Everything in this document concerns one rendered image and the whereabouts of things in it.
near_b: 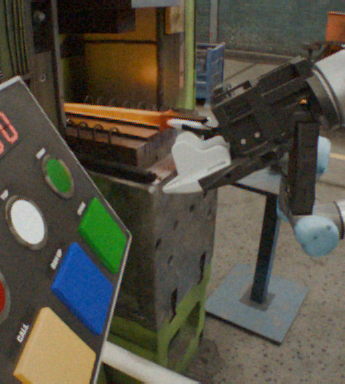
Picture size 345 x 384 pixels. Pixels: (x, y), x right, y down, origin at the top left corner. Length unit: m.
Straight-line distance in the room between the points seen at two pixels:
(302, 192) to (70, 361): 0.30
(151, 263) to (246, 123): 0.57
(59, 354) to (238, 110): 0.29
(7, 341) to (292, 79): 0.37
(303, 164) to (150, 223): 0.48
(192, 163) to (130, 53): 0.81
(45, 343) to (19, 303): 0.04
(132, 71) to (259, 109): 0.84
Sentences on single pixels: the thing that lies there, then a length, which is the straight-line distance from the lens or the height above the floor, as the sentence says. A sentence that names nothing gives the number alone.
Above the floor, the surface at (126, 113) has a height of 1.01.
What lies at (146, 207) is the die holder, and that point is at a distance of 0.81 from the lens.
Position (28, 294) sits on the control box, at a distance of 0.35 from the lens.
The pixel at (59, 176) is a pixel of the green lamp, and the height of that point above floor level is 1.09.
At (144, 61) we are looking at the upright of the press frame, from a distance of 1.17.
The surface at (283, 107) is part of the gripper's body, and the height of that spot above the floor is 1.18.
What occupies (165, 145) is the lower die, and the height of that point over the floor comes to 0.94.
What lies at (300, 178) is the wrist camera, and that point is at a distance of 0.43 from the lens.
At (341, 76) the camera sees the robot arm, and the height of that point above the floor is 1.22.
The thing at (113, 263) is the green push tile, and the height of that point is 0.99.
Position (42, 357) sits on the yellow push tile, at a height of 1.03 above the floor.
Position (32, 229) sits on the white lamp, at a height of 1.08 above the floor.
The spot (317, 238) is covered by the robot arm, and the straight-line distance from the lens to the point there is 0.69.
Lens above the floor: 1.29
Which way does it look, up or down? 29 degrees down
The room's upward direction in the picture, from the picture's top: straight up
